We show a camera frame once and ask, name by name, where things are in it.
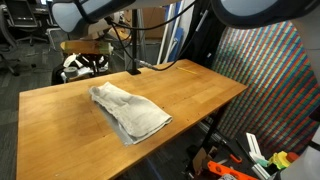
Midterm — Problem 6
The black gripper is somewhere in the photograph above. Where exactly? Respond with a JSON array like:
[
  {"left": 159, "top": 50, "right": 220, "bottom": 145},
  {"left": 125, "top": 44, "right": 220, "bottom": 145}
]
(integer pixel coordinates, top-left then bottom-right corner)
[{"left": 73, "top": 53, "right": 111, "bottom": 74}]

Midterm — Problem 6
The white woven cloth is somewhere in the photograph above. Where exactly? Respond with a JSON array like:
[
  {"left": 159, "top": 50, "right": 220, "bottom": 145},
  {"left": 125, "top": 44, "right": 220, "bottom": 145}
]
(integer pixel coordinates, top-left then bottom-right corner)
[{"left": 88, "top": 81, "right": 174, "bottom": 141}]

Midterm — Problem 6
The crumpled white sheet pile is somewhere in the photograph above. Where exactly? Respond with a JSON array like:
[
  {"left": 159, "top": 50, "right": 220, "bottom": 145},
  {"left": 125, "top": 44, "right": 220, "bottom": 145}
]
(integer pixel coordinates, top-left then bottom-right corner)
[{"left": 63, "top": 53, "right": 110, "bottom": 78}]

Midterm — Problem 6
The grey tape roll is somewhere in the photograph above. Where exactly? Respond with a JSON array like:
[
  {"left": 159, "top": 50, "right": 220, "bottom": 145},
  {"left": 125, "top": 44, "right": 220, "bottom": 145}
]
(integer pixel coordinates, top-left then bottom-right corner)
[{"left": 63, "top": 66, "right": 80, "bottom": 80}]

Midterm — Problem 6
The large cardboard box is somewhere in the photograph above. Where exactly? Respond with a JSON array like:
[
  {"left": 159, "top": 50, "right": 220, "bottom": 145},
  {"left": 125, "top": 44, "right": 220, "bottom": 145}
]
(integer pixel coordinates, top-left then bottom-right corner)
[{"left": 123, "top": 8, "right": 167, "bottom": 39}]

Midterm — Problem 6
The white leaning pipe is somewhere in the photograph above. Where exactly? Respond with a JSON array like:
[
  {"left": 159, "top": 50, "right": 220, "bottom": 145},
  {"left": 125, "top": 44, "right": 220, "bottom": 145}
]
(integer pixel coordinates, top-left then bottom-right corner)
[{"left": 156, "top": 3, "right": 177, "bottom": 66}]

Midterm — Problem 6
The black mesh office chair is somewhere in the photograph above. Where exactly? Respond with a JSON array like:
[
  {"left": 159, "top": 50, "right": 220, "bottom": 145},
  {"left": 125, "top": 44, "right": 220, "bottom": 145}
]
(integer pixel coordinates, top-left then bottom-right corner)
[{"left": 4, "top": 0, "right": 49, "bottom": 47}]

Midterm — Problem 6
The dark office chair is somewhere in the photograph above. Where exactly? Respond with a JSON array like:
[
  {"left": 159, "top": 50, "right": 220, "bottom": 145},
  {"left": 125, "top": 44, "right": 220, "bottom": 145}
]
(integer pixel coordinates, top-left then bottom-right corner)
[{"left": 0, "top": 4, "right": 22, "bottom": 77}]

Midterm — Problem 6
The black curtain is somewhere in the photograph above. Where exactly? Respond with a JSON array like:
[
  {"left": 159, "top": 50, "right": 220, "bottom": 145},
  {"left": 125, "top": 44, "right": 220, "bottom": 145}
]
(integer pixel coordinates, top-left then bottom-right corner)
[{"left": 179, "top": 0, "right": 229, "bottom": 69}]

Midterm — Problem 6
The black orange bar clamp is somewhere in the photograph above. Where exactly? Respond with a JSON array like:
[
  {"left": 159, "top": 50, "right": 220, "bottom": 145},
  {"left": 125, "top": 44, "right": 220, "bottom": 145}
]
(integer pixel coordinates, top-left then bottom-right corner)
[{"left": 219, "top": 146, "right": 244, "bottom": 165}]

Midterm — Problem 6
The yellow green plastic part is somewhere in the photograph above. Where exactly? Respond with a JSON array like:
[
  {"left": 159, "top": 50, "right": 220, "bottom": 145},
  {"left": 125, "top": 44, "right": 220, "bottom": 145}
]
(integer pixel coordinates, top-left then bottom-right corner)
[{"left": 268, "top": 150, "right": 292, "bottom": 170}]

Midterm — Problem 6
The red round cap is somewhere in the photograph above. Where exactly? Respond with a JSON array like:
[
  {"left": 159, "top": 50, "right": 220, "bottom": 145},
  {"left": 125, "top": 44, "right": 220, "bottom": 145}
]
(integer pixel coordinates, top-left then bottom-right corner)
[{"left": 285, "top": 151, "right": 300, "bottom": 164}]

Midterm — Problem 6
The grey white container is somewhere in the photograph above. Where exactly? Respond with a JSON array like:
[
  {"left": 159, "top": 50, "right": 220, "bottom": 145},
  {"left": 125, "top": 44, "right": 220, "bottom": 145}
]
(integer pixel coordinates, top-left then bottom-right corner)
[{"left": 279, "top": 126, "right": 320, "bottom": 180}]

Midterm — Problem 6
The black camera stand pole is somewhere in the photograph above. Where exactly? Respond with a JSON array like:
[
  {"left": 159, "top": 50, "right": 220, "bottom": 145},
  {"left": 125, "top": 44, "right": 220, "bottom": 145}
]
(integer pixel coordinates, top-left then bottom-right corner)
[{"left": 127, "top": 9, "right": 142, "bottom": 76}]

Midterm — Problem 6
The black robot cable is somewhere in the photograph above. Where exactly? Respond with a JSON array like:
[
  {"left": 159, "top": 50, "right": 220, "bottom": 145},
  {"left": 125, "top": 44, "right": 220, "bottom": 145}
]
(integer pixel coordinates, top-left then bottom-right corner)
[{"left": 104, "top": 0, "right": 211, "bottom": 72}]

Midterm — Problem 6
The black table frame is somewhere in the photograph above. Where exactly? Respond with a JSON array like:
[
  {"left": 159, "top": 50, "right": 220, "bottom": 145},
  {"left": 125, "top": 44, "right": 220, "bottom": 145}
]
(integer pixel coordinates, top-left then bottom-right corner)
[{"left": 199, "top": 103, "right": 232, "bottom": 158}]

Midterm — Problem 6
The white plastic bracket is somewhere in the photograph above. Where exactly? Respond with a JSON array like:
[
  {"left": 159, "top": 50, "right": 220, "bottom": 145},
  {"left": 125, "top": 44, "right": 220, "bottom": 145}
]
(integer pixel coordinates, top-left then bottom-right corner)
[{"left": 245, "top": 132, "right": 272, "bottom": 180}]

